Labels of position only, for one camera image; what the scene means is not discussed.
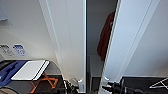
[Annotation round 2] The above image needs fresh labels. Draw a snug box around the white bin lid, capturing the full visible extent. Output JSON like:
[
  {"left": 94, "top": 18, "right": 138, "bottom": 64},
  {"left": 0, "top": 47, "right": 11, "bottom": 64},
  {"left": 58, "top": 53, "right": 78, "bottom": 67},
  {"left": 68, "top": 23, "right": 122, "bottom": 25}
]
[{"left": 11, "top": 59, "right": 50, "bottom": 81}]

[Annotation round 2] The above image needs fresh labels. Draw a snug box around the white door handle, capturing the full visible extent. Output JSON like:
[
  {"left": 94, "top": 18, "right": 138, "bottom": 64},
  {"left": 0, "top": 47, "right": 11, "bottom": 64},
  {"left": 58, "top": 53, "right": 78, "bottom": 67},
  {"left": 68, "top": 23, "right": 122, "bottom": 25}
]
[
  {"left": 77, "top": 77, "right": 85, "bottom": 89},
  {"left": 103, "top": 76, "right": 111, "bottom": 85}
]

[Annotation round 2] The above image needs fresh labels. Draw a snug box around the grey wall board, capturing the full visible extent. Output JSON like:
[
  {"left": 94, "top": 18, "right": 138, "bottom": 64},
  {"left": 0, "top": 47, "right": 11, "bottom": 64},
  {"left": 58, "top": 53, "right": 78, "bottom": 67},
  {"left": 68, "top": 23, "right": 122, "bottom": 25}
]
[{"left": 0, "top": 4, "right": 8, "bottom": 23}]

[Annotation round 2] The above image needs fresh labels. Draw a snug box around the white wardrobe carcass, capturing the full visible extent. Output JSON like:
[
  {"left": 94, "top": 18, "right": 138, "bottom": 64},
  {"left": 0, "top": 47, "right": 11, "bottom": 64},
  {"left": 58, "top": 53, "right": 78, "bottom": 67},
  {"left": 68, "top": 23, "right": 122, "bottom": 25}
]
[{"left": 38, "top": 0, "right": 162, "bottom": 94}]

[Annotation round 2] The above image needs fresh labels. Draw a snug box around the white wardrobe door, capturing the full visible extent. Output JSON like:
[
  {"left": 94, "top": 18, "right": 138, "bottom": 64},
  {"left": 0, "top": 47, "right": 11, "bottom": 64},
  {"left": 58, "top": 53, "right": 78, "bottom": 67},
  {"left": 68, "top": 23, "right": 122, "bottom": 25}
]
[
  {"left": 39, "top": 0, "right": 88, "bottom": 94},
  {"left": 99, "top": 0, "right": 148, "bottom": 94}
]

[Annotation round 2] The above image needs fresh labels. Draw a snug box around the orange printed hoodie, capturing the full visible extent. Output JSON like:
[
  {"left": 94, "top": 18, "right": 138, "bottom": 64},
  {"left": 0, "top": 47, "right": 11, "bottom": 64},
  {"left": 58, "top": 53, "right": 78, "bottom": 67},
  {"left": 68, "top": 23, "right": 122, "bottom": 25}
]
[{"left": 97, "top": 12, "right": 116, "bottom": 63}]

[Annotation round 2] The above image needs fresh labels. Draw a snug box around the orange floor frame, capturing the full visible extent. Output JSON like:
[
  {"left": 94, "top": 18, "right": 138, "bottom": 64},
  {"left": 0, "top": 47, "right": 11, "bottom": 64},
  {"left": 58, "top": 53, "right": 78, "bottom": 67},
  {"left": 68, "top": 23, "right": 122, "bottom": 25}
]
[{"left": 29, "top": 73, "right": 58, "bottom": 94}]

